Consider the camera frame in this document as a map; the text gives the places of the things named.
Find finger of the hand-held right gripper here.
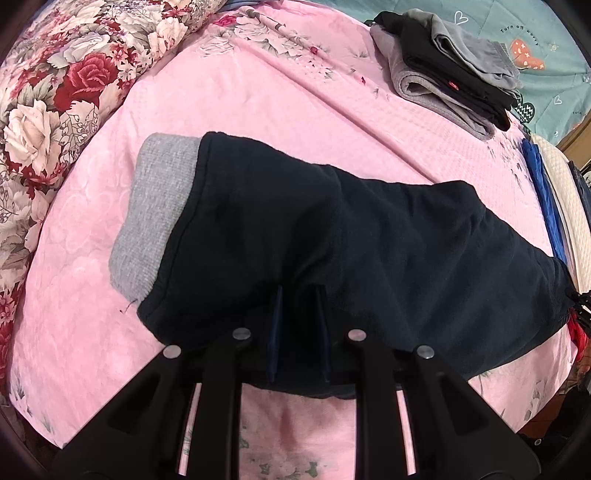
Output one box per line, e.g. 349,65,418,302
571,290,591,329

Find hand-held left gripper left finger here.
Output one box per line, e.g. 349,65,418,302
51,285,284,480

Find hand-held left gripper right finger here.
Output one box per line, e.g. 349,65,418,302
315,284,542,480

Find folded light grey fleece pants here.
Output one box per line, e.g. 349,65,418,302
370,23,498,142

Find folded dark grey pants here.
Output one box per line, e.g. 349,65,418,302
403,9,525,91

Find red cloth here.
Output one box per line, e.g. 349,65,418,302
567,310,591,366

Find white textured pillow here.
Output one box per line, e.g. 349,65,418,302
531,133,591,289

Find blue cloth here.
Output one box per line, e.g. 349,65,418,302
522,138,570,269

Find dark cloth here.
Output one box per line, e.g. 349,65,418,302
569,161,591,221

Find wooden furniture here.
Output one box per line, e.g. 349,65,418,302
556,121,591,172

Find pink bed sheet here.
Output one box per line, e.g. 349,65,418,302
9,0,580,480

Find teal printed blanket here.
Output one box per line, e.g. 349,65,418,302
331,0,591,145

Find stack of folded grey black clothes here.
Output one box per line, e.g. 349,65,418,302
375,10,523,132

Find red floral quilt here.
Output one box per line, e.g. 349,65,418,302
0,0,232,398

